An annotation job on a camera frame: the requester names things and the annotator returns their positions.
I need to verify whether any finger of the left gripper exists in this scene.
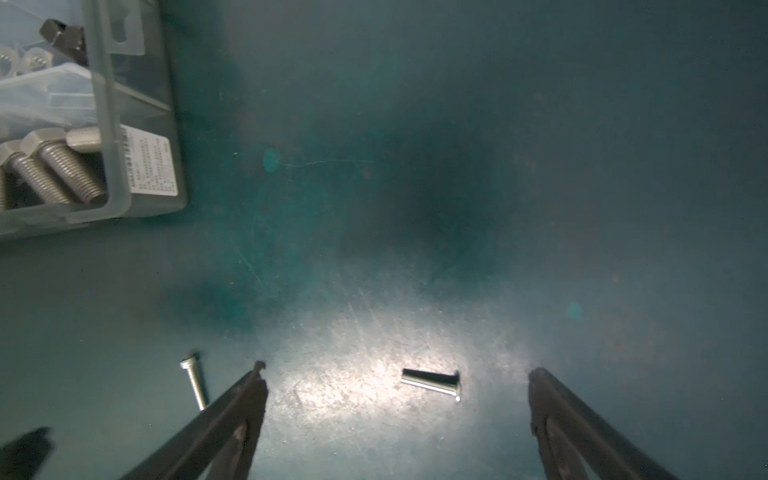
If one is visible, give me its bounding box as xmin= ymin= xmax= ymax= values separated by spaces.
xmin=1 ymin=427 xmax=54 ymax=480

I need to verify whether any grey compartment organizer box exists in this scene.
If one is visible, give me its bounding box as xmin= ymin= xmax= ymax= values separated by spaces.
xmin=1 ymin=1 xmax=187 ymax=239

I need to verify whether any green table mat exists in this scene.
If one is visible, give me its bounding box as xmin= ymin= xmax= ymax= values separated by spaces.
xmin=1 ymin=1 xmax=767 ymax=479

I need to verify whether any small silver screw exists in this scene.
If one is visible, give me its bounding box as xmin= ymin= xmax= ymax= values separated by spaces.
xmin=180 ymin=353 xmax=208 ymax=411

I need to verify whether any silver nut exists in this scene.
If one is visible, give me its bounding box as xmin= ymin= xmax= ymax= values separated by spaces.
xmin=0 ymin=45 xmax=21 ymax=79
xmin=20 ymin=47 xmax=54 ymax=75

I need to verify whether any small black screw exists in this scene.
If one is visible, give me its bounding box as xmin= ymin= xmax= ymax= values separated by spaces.
xmin=400 ymin=369 xmax=462 ymax=403

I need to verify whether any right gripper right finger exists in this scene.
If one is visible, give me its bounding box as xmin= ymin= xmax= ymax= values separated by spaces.
xmin=528 ymin=367 xmax=675 ymax=480

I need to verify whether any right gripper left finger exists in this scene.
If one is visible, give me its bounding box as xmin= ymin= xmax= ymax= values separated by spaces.
xmin=124 ymin=361 xmax=269 ymax=479

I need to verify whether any black nut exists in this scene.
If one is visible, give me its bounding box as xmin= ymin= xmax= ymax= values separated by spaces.
xmin=39 ymin=19 xmax=89 ymax=67

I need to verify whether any silver hex bolt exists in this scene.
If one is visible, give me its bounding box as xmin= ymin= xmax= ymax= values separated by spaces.
xmin=65 ymin=126 xmax=102 ymax=154
xmin=20 ymin=127 xmax=108 ymax=205
xmin=1 ymin=140 xmax=74 ymax=205

